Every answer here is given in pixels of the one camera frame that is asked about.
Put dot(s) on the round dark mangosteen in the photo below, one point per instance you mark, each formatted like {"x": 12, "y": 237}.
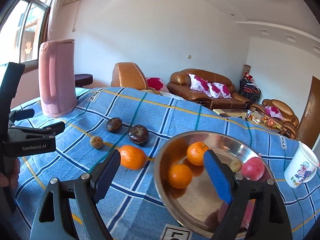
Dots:
{"x": 138, "y": 134}

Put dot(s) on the stacked black chairs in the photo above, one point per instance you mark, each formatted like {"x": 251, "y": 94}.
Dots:
{"x": 251, "y": 90}

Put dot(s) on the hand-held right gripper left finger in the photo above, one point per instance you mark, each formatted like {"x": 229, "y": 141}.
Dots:
{"x": 110, "y": 172}

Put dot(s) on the stainless steel bowl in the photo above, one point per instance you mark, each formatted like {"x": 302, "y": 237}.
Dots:
{"x": 195, "y": 200}

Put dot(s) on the pink radish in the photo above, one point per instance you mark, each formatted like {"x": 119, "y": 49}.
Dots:
{"x": 252, "y": 168}

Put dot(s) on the brown wooden door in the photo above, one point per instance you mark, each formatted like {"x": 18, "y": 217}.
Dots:
{"x": 310, "y": 110}

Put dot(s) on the window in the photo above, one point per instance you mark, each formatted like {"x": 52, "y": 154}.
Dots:
{"x": 27, "y": 30}

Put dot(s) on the pink curtain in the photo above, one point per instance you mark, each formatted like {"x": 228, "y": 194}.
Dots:
{"x": 58, "y": 10}

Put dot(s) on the brown leather armchair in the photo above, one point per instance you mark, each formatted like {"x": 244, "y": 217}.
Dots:
{"x": 287, "y": 112}
{"x": 130, "y": 76}

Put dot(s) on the blue plaid blanket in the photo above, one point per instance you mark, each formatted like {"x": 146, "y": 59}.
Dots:
{"x": 175, "y": 115}

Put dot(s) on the pink electric kettle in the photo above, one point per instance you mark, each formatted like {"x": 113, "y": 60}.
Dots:
{"x": 56, "y": 80}

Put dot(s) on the person's left hand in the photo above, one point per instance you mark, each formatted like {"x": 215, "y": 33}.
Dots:
{"x": 16, "y": 171}

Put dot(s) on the red plush toys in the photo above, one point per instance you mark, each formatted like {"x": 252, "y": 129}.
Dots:
{"x": 248, "y": 76}

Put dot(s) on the brown leather sofa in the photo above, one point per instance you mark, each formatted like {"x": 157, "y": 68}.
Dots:
{"x": 180, "y": 85}

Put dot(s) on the orange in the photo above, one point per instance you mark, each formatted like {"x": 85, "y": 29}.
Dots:
{"x": 180, "y": 176}
{"x": 132, "y": 157}
{"x": 196, "y": 153}

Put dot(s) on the white red flower pillow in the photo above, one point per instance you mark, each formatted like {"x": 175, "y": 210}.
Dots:
{"x": 200, "y": 83}
{"x": 273, "y": 111}
{"x": 220, "y": 90}

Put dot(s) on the white cartoon print cup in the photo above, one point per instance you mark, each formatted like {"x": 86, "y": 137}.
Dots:
{"x": 301, "y": 166}

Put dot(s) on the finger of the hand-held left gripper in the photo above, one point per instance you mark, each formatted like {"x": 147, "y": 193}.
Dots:
{"x": 50, "y": 129}
{"x": 22, "y": 113}

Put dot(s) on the brown kiwi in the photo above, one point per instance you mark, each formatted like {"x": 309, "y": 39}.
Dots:
{"x": 96, "y": 142}
{"x": 235, "y": 165}

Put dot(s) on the dark round stool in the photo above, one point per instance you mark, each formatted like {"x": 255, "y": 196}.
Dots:
{"x": 83, "y": 78}

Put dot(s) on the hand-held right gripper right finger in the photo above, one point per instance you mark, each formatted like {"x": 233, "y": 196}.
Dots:
{"x": 218, "y": 175}

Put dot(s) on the wooden coffee table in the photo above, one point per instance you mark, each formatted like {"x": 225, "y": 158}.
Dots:
{"x": 235, "y": 113}

